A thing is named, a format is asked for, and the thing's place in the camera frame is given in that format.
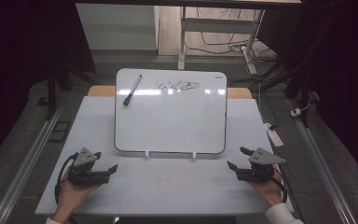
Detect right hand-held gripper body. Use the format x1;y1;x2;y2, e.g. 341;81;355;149
236;147;287;184

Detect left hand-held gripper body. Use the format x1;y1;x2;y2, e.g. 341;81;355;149
67;147;110;188

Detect grey black marker pen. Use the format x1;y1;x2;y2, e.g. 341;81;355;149
122;74;144;107

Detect white whiteboard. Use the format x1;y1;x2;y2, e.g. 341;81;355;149
114;67;228;155

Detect person's right hand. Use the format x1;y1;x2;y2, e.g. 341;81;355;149
247;163;284;208

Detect person's left hand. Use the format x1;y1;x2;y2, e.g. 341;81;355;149
51;170;103;224

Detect white power strip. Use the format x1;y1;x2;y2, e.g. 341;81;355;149
263;122;284;148

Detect black floor plate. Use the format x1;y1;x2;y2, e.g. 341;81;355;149
48;120;73;144

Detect wooden table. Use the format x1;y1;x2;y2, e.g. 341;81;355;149
87;85;254;100

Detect black metal stand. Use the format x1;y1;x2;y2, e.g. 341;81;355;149
35;55;98;121

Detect white cabinet panel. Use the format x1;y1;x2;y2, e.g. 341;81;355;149
75;3;160;51

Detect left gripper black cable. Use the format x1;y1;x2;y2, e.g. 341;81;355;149
54;151;79;205

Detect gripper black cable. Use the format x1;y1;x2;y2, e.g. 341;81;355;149
271;167;289;204
54;151;79;205

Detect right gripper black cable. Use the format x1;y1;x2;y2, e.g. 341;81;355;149
271;167;289;204

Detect aluminium rail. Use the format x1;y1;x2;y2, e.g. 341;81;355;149
0;91;70;224
286;98;358;224

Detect tangled black floor cables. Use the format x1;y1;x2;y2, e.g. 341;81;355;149
185;7;278;64

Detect white desk frame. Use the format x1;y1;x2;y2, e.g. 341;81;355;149
177;6;266;76

